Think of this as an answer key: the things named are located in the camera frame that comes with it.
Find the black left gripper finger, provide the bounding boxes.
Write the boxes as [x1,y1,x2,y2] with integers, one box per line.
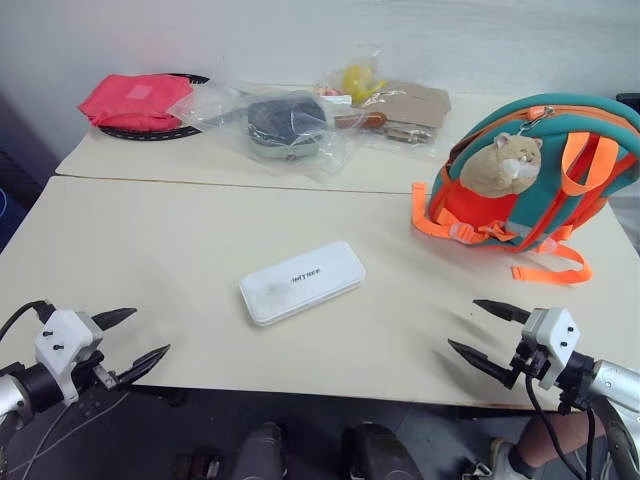
[91,307,138,331]
[115,343,172,391]

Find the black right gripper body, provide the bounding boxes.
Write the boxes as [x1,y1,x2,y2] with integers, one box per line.
[509,338,552,383]

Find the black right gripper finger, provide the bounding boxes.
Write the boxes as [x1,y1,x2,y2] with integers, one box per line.
[473,299,532,325]
[447,338,517,389]

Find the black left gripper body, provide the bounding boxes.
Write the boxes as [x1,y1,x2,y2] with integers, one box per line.
[78,348,124,392]

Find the teal and orange backpack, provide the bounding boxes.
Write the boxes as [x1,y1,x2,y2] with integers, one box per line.
[410,92,640,286]

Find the white rectangular case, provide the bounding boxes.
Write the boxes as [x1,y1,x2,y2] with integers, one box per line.
[238,240,367,329]

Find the dark navy plastic object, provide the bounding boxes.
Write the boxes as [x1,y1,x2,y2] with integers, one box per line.
[615,91,640,119]

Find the person's bare leg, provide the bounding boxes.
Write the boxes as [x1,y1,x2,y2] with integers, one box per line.
[517,412,617,472]

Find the white sneaker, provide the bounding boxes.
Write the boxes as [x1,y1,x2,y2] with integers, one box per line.
[488,437,537,480]

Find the black rounded shape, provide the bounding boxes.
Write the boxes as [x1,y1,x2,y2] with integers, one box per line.
[341,422,427,480]

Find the beige plush cat charm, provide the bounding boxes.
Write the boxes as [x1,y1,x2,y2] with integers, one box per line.
[458,132,545,196]

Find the dark grey rounded shape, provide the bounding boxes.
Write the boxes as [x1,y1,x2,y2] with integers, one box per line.
[233,421,289,480]

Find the dark blue furniture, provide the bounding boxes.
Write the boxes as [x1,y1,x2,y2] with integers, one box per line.
[0,84,50,254]

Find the black round road track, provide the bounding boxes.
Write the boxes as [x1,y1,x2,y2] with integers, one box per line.
[97,72,211,144]

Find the red fabric pouch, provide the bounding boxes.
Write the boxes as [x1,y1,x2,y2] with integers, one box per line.
[77,73,196,134]

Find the beige cardboard package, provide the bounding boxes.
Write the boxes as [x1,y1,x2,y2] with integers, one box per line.
[359,79,454,137]

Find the large clear plastic bag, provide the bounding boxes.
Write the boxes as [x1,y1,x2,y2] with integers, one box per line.
[167,79,359,184]

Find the dark grey round pouch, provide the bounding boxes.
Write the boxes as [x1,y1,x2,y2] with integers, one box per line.
[247,94,329,164]

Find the yellow toy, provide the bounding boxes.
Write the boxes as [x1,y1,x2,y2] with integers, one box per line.
[341,62,389,106]

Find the small clear plastic bag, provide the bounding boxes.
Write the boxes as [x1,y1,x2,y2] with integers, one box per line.
[314,47,392,109]

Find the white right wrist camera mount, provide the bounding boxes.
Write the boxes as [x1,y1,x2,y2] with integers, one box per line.
[519,307,584,390]

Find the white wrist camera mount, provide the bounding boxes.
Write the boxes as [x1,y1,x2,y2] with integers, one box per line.
[33,308,105,405]
[519,307,584,390]

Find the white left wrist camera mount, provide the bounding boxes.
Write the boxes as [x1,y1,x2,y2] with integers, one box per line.
[33,308,105,405]

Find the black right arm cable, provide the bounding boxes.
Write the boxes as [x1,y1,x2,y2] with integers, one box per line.
[524,374,601,480]

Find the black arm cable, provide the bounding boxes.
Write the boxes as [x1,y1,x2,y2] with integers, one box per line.
[0,299,55,341]
[524,374,601,480]

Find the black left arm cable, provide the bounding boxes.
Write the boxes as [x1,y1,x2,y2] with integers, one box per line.
[0,299,55,341]

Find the brown leather strap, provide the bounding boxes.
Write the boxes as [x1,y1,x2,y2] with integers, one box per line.
[333,112,389,132]

